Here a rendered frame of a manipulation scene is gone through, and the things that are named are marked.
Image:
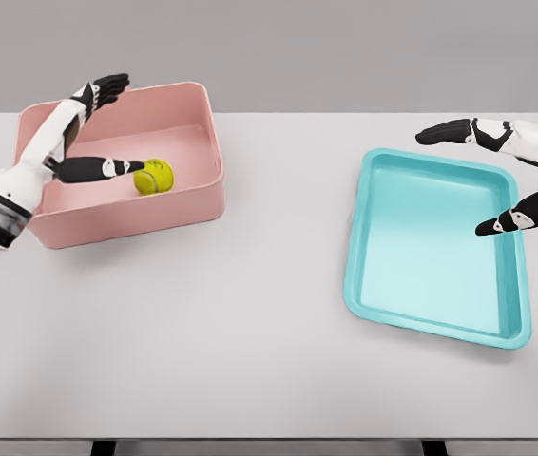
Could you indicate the yellow-green tennis ball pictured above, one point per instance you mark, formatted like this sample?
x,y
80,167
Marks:
x,y
157,179

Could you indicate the blue rectangular tray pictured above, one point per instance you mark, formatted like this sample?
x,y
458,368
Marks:
x,y
416,261

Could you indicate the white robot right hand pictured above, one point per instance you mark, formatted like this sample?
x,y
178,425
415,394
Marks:
x,y
537,142

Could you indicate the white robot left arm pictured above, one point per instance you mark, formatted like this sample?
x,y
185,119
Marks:
x,y
5,195

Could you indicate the pink rectangular basket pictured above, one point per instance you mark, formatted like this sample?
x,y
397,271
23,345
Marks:
x,y
178,111

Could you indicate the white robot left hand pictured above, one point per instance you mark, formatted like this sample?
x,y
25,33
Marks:
x,y
52,133

